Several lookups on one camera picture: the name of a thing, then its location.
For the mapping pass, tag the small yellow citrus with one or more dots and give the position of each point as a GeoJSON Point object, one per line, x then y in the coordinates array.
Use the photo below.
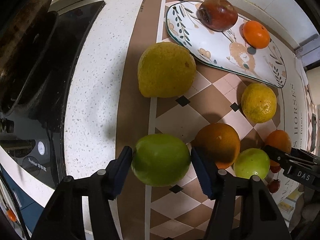
{"type": "Point", "coordinates": [258, 103]}

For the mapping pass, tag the large yellow lemon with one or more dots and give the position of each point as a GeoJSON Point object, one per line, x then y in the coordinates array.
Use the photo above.
{"type": "Point", "coordinates": [165, 70]}

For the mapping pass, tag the black cooktop knob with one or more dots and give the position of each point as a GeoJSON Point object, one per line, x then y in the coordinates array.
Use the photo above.
{"type": "Point", "coordinates": [7, 126]}

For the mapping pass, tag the blue cabinet front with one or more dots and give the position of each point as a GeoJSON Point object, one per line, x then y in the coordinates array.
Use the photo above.
{"type": "Point", "coordinates": [15, 192]}

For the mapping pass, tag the dark narrow object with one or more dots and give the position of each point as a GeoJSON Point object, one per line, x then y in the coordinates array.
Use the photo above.
{"type": "Point", "coordinates": [313, 132]}

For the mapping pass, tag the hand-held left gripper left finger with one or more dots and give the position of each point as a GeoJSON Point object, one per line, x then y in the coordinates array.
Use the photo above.
{"type": "Point", "coordinates": [122, 172]}

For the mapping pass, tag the white leaf-patterned plate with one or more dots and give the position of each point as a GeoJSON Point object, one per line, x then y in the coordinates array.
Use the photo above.
{"type": "Point", "coordinates": [215, 47]}

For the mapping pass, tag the brown checked placemat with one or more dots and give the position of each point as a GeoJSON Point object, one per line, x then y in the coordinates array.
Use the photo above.
{"type": "Point", "coordinates": [175, 120]}

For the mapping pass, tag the black cooking pot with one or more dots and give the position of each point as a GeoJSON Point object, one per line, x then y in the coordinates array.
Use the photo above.
{"type": "Point", "coordinates": [27, 55]}

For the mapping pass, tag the small orange tangerine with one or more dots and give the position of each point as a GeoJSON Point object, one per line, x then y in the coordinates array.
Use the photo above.
{"type": "Point", "coordinates": [279, 140]}
{"type": "Point", "coordinates": [257, 35]}

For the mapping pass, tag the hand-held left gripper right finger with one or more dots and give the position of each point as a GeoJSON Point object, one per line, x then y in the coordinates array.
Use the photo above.
{"type": "Point", "coordinates": [203, 175]}

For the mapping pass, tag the large orange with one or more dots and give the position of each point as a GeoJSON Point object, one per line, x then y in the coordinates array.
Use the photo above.
{"type": "Point", "coordinates": [216, 142]}

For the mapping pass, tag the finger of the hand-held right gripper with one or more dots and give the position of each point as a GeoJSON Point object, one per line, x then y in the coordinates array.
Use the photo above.
{"type": "Point", "coordinates": [276, 155]}

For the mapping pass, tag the small orange object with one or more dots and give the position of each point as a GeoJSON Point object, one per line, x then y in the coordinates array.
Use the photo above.
{"type": "Point", "coordinates": [11, 215]}

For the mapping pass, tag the large green apple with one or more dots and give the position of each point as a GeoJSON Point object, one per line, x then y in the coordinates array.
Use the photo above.
{"type": "Point", "coordinates": [160, 160]}

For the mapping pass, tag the black glass cooktop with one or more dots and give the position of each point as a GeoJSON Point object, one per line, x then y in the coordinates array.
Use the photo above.
{"type": "Point", "coordinates": [72, 37]}

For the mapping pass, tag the white window frame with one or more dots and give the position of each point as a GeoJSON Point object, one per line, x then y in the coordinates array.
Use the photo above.
{"type": "Point", "coordinates": [308, 47]}

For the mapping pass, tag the small green apple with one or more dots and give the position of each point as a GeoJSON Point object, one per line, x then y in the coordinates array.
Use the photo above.
{"type": "Point", "coordinates": [250, 163]}

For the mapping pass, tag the red pomegranate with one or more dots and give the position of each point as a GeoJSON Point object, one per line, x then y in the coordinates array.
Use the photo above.
{"type": "Point", "coordinates": [220, 13]}

